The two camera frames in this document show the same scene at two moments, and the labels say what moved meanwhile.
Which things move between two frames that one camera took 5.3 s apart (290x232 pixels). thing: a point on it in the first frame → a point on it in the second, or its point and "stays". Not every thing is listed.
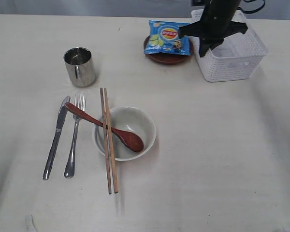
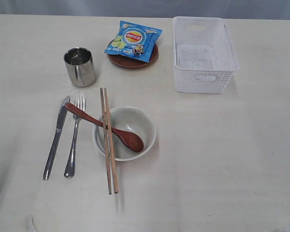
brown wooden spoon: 132,142 stays
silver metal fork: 79,102 stays
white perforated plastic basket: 236,58 → 204,57
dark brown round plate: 167,58 → 130,63
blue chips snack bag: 164,37 → 134,40
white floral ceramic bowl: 131,119 stays
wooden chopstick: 111,144 stays
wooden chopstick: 104,118 stays
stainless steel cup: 80,65 stays
